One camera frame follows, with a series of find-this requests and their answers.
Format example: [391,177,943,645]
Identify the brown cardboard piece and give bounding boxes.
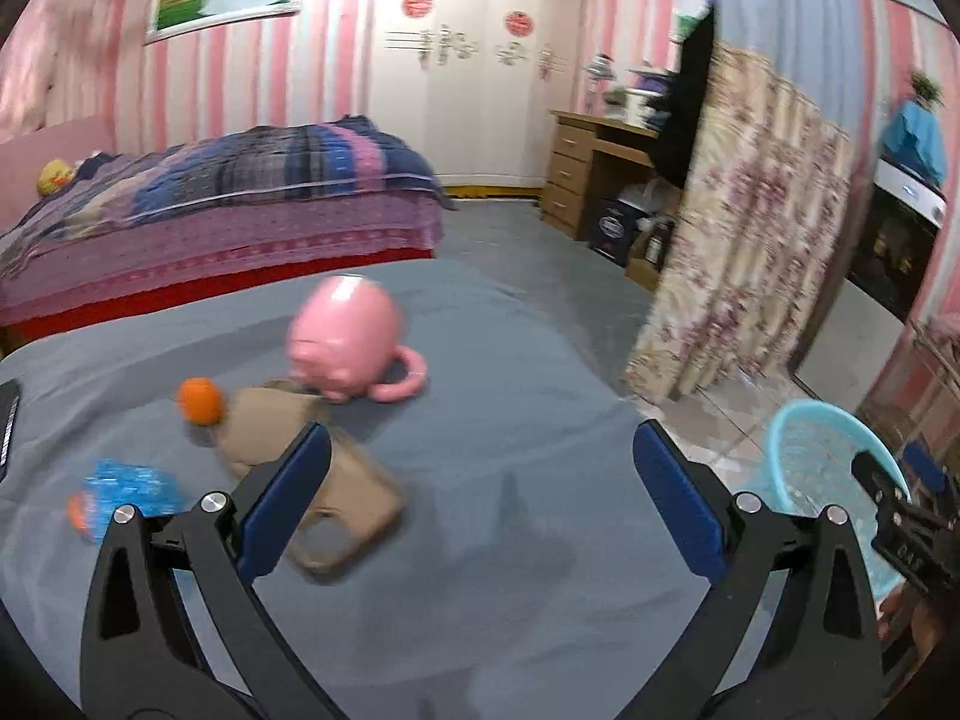
[216,379,409,582]

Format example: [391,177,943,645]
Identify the pink piggy bank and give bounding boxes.
[286,275,428,403]

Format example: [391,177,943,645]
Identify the black hanging garment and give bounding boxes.
[649,5,716,188]

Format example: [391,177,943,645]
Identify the blue cloth with plant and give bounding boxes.
[880,68,947,190]

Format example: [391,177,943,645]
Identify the black leather wallet case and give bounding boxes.
[0,379,23,479]

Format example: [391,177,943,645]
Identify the grey blue bed sheet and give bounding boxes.
[2,260,708,718]

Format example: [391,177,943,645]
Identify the blue plastic bag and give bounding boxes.
[76,460,184,543]

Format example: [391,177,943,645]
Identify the orange bottle cap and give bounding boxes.
[67,493,89,536]

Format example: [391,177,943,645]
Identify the wooden desk with drawers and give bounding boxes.
[540,110,680,291]

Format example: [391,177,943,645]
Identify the bed with patchwork quilt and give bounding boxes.
[2,115,452,346]

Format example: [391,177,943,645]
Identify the light blue laundry basket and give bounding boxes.
[740,398,911,601]

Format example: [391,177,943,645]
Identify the white wardrobe with decals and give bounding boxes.
[368,0,581,192]

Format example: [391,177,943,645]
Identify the small orange tangerine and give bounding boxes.
[176,377,224,427]

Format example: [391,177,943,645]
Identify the person's hand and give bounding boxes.
[878,582,942,649]

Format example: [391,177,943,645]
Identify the yellow duck plush toy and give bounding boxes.
[37,158,76,199]

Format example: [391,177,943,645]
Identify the floral curtain right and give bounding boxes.
[623,44,856,403]

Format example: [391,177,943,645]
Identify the water dispenser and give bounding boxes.
[796,156,947,413]

